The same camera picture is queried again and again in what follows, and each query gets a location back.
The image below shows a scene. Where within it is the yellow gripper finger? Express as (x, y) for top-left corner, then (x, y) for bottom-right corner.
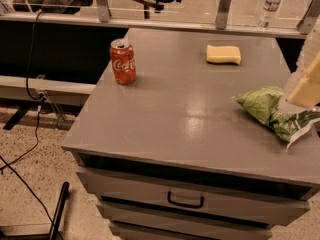
(289, 52), (320, 107)

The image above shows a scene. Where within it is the green jalapeno chip bag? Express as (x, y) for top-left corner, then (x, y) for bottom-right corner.
(233, 86), (320, 147)

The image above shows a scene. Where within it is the red coke can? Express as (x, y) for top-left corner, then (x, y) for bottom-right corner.
(110, 39), (136, 85)

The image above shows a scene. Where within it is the clear plastic water bottle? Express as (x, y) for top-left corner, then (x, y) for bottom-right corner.
(257, 0), (282, 30)

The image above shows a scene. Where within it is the yellow sponge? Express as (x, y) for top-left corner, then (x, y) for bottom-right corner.
(206, 45), (241, 65)

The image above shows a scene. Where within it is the grey drawer cabinet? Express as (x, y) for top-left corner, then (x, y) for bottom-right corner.
(63, 28), (320, 240)

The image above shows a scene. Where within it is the black metal stand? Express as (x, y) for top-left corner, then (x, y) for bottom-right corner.
(0, 182), (69, 240)

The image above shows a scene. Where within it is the black drawer handle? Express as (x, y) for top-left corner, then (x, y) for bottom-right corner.
(167, 191), (204, 209)

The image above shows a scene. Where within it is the black power cable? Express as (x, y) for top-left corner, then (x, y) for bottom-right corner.
(0, 11), (64, 240)

